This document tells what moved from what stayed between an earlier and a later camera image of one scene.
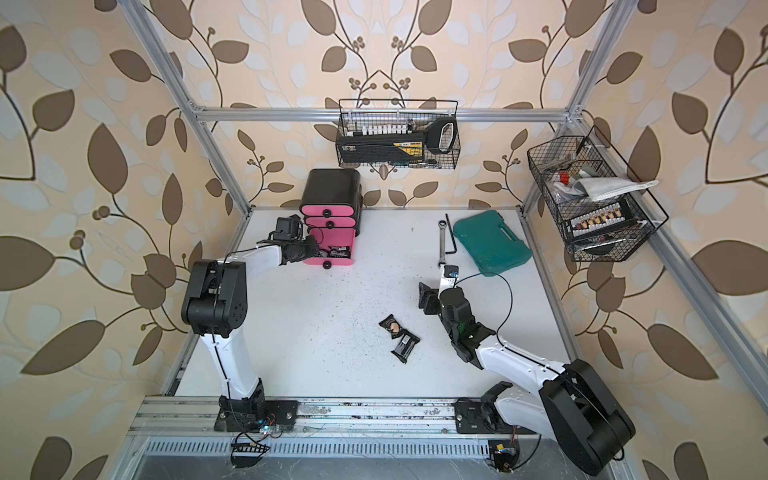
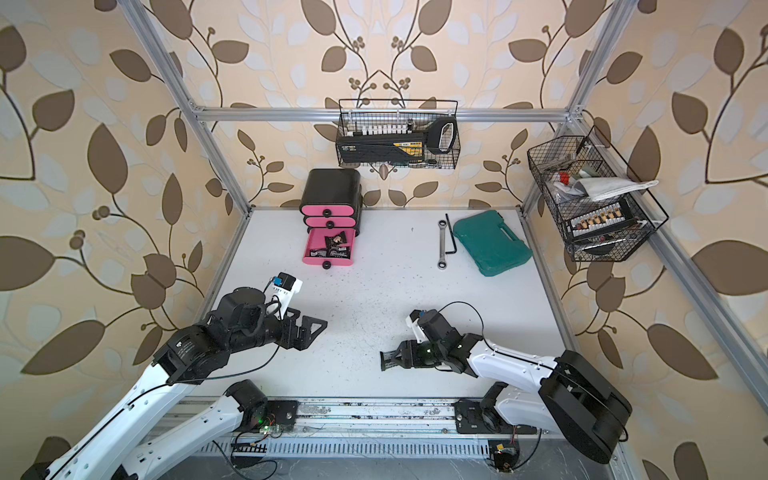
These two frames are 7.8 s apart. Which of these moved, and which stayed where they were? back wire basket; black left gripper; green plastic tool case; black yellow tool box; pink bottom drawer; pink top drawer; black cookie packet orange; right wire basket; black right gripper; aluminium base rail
Moved: black left gripper; black right gripper; black cookie packet orange
Stayed: pink top drawer; pink bottom drawer; back wire basket; right wire basket; black yellow tool box; aluminium base rail; green plastic tool case
